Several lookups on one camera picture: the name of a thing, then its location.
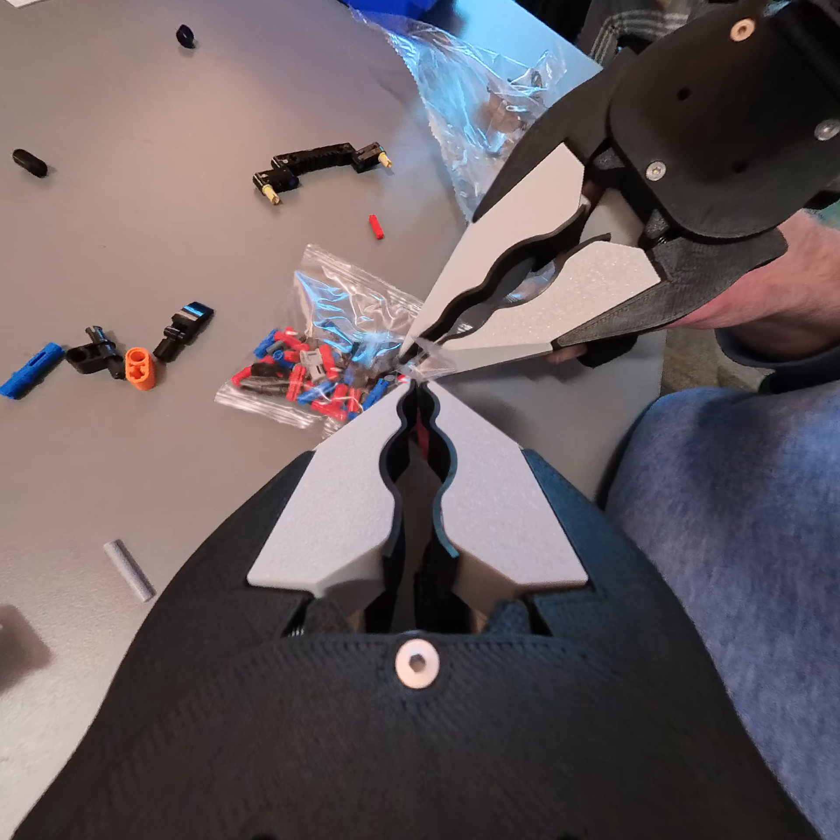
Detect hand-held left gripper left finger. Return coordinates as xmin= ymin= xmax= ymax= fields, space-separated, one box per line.
xmin=247 ymin=382 xmax=421 ymax=634

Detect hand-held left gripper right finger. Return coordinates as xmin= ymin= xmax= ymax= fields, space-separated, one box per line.
xmin=420 ymin=381 xmax=589 ymax=634

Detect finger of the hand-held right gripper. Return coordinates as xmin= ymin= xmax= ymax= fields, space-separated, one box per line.
xmin=400 ymin=143 xmax=588 ymax=358
xmin=416 ymin=238 xmax=662 ymax=380

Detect large clear plastic bag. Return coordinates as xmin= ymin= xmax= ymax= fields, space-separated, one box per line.
xmin=348 ymin=0 xmax=605 ymax=224

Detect small clear bag lego pins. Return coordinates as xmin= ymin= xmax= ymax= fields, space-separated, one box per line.
xmin=215 ymin=244 xmax=460 ymax=439

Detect grey lego axle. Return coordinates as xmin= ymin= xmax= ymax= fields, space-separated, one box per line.
xmin=103 ymin=539 xmax=157 ymax=603

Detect black lego rack assembly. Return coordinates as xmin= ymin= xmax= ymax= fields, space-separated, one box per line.
xmin=252 ymin=142 xmax=395 ymax=206

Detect black curved lego piece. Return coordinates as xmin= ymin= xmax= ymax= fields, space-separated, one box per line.
xmin=152 ymin=301 xmax=216 ymax=364

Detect orange lego connector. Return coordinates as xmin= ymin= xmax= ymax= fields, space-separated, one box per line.
xmin=124 ymin=346 xmax=156 ymax=393

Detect black lego pin connector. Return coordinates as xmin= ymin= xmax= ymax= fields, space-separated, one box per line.
xmin=66 ymin=326 xmax=126 ymax=381

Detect blue lego pin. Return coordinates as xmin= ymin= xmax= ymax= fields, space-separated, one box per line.
xmin=0 ymin=343 xmax=66 ymax=400

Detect person's right hand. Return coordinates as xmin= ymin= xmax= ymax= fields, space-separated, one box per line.
xmin=682 ymin=210 xmax=840 ymax=337

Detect blue storage bin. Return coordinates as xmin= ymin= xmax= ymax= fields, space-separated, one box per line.
xmin=348 ymin=0 xmax=460 ymax=19

